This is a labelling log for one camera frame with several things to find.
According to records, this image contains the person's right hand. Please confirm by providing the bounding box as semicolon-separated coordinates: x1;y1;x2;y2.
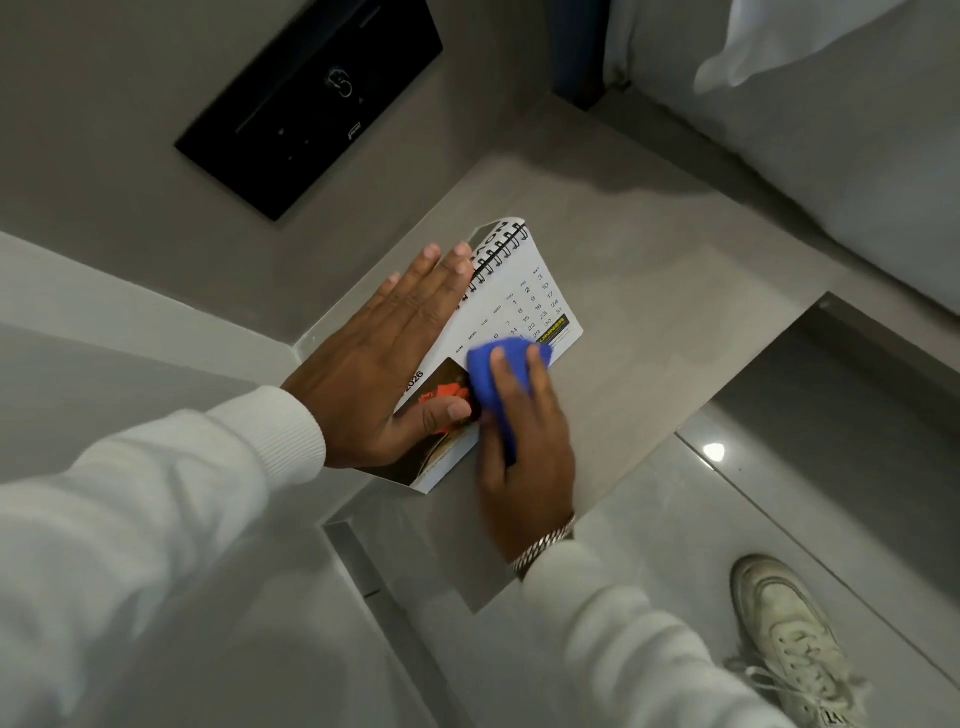
471;345;577;564

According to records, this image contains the black wall switch panel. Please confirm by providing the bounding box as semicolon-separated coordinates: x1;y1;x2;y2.
174;0;444;223

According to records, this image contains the blue cleaning cloth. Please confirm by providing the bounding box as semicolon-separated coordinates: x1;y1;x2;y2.
466;336;555;466

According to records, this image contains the white sneaker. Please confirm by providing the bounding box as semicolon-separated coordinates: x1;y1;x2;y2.
724;554;873;728

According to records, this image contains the person's right forearm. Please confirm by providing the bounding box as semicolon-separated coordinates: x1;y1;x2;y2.
520;537;798;728

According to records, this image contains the white bed mattress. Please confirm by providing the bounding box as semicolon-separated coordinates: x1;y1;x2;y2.
603;0;960;317

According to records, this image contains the white pillow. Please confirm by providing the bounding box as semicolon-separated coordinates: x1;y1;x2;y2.
693;0;913;96

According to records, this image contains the person's left hand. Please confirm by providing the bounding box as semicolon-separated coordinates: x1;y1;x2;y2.
281;242;475;470

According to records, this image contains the silver chain bracelet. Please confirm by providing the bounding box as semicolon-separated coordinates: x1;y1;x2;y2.
510;513;578;580

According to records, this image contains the dark headboard panel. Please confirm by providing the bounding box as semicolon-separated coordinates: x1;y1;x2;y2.
553;0;611;111

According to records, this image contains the white spiral desk calendar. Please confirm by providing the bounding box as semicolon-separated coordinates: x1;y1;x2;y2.
352;217;573;495

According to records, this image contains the person's left forearm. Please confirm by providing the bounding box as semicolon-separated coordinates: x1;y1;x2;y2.
0;385;328;728

